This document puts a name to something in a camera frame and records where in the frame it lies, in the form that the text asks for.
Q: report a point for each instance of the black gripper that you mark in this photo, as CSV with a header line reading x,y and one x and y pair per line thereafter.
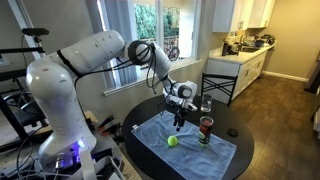
x,y
181,112

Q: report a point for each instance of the green tennis ball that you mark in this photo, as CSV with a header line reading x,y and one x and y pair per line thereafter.
x,y
172,141

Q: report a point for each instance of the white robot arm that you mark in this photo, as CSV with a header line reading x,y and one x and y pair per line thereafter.
x,y
50,80

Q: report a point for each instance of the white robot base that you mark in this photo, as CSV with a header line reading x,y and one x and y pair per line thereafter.
x,y
72,154

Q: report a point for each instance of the clear tennis ball canister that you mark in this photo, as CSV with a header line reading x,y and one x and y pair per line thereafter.
x,y
205,128

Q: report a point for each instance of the black canister lid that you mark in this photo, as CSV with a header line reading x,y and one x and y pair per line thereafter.
x,y
232,132

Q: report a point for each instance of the clear glass mug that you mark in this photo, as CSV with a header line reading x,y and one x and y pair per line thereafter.
x,y
206,103

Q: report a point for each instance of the blue towel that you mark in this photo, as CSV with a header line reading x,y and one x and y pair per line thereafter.
x,y
188,158

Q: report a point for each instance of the black orange clamp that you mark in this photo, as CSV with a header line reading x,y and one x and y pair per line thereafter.
x,y
107,120
113,131

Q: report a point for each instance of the black coffee maker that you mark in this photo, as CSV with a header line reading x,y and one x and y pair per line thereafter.
x,y
226,48

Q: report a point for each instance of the white kitchen counter island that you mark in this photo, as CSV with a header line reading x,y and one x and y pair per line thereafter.
x,y
247,66

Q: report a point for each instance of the white upper cabinets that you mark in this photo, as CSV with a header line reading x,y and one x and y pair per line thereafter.
x,y
236,15

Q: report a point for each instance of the window with white frame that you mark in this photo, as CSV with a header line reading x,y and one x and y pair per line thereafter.
x,y
173,24

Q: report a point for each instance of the black camera on stand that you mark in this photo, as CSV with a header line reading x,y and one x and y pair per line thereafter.
x,y
35,31

